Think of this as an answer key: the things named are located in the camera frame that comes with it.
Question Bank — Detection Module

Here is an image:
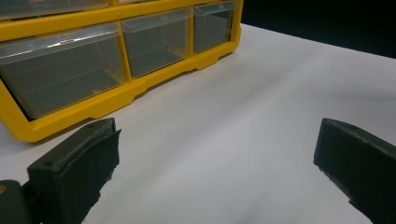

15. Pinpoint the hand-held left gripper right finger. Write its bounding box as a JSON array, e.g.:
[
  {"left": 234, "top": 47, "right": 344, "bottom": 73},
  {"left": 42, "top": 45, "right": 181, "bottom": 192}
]
[{"left": 312, "top": 117, "right": 396, "bottom": 224}]

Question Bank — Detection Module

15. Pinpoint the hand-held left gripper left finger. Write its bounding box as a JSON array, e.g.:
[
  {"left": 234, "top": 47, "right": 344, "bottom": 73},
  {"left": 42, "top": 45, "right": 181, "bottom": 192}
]
[{"left": 21, "top": 117, "right": 122, "bottom": 224}]

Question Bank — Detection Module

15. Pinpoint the yellow organizer cabinet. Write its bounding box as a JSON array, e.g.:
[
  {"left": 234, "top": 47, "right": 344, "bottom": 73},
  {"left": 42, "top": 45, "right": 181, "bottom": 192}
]
[{"left": 0, "top": 0, "right": 245, "bottom": 144}]

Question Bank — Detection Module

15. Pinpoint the grid of clear drawers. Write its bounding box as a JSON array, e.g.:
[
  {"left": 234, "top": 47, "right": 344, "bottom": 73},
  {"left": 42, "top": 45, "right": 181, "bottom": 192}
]
[{"left": 0, "top": 0, "right": 239, "bottom": 121}]

